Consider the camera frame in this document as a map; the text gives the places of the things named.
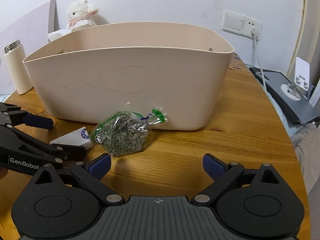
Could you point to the white plush lamb toy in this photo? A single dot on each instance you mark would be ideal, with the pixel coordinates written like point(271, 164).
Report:
point(81, 11)

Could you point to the grey laptop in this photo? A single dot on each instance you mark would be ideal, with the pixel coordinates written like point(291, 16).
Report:
point(298, 112)

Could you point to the blue white card box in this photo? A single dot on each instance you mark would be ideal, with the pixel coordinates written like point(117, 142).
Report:
point(77, 137)

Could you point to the white wall switch socket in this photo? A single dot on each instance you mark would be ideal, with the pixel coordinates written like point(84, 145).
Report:
point(241, 25)

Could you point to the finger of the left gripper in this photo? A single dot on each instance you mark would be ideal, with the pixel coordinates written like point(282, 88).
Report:
point(60, 153)
point(24, 117)

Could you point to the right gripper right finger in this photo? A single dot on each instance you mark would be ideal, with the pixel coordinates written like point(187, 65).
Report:
point(225, 176)

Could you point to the grey beige clothing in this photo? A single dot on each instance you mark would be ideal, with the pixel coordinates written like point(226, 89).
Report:
point(306, 145)

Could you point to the lavender headboard panel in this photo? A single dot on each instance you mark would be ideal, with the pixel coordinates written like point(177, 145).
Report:
point(31, 29)

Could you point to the white phone stand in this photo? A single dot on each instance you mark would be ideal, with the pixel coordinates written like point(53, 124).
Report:
point(301, 80)

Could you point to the white thermos bottle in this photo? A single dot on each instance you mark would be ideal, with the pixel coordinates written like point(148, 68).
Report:
point(14, 55)

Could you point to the green dried herb bag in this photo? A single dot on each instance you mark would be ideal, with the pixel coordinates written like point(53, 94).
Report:
point(126, 132)

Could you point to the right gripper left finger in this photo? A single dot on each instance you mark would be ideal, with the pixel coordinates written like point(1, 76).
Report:
point(89, 176)

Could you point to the pink plastic storage bin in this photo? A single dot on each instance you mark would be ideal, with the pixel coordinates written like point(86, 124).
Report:
point(92, 73)

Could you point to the white framed wardrobe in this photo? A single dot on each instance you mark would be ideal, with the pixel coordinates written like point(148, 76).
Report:
point(307, 46)

